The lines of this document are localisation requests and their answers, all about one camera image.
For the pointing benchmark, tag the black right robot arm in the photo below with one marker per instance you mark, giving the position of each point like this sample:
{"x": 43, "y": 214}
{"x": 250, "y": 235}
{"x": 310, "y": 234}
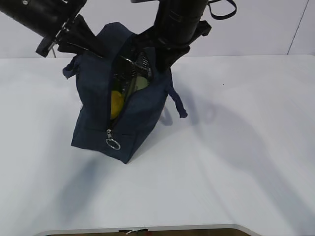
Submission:
{"x": 188, "y": 11}

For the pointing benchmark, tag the navy blue lunch bag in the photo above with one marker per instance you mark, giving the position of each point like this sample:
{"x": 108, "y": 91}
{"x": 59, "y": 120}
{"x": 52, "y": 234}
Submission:
{"x": 96, "y": 78}

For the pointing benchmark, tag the green lid glass container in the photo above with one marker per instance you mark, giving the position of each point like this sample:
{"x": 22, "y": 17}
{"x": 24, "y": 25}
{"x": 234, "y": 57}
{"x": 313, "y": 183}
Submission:
{"x": 140, "y": 83}

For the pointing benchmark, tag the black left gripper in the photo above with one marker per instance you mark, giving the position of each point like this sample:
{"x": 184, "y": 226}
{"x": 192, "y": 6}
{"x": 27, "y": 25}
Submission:
{"x": 75, "y": 37}

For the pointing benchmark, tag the yellow lemon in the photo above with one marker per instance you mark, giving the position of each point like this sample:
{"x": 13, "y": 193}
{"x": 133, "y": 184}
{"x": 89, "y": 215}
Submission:
{"x": 117, "y": 103}

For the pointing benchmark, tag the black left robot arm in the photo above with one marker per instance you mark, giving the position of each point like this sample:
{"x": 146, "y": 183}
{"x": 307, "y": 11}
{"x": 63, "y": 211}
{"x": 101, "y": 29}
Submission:
{"x": 58, "y": 22}

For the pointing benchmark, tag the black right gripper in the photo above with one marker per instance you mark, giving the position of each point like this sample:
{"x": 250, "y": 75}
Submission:
{"x": 171, "y": 40}

